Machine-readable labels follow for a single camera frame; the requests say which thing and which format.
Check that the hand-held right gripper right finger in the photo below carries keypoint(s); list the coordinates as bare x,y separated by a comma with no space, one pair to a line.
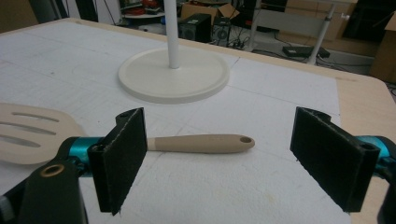
327,155

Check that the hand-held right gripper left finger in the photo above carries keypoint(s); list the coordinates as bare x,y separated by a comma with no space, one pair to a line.
121,155

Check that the beige slotted spatula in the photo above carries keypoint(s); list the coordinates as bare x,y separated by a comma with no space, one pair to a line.
199,143

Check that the white stand with round base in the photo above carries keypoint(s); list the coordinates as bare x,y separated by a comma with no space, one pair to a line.
173,77

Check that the white foam mat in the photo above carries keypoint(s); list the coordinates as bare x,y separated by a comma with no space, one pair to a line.
218,186

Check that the flat black device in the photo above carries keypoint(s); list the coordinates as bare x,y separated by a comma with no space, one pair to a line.
300,50

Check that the tall cardboard box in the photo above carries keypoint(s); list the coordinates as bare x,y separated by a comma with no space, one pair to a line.
386,53

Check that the round white shelf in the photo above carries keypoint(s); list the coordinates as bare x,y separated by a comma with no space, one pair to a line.
146,15

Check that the red object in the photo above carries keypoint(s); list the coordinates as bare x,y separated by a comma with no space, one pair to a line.
134,11

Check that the large black speaker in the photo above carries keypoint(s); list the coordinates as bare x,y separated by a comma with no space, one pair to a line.
195,28

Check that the small black speaker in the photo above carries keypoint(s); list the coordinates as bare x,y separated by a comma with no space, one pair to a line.
221,31

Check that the open cardboard box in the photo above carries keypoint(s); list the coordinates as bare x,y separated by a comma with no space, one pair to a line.
199,10

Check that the white metal table frame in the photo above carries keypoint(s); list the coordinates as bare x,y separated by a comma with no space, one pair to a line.
289,22

